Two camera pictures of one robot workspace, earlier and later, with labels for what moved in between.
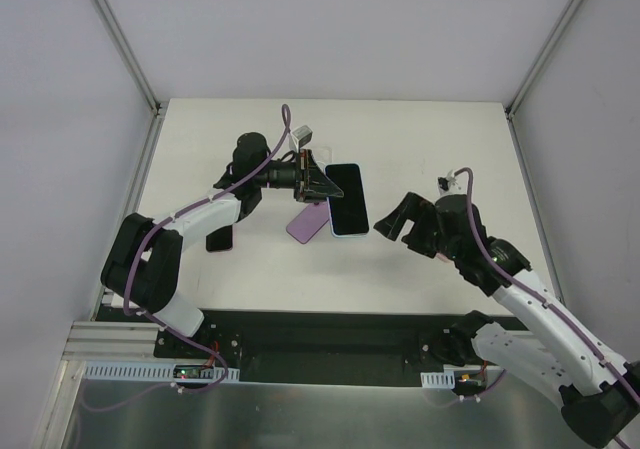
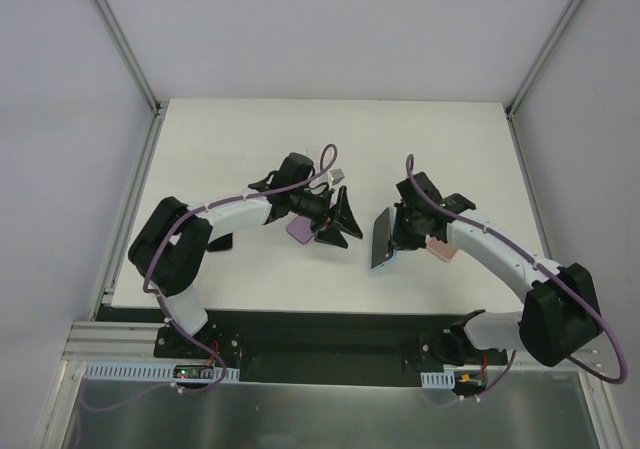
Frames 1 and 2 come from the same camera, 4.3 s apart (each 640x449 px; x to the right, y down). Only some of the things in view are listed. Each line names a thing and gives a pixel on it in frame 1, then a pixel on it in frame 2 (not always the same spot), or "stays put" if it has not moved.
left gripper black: [305, 176] -> [331, 212]
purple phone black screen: [309, 222] stays put
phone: [220, 239] stays put
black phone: [348, 213] -> [382, 243]
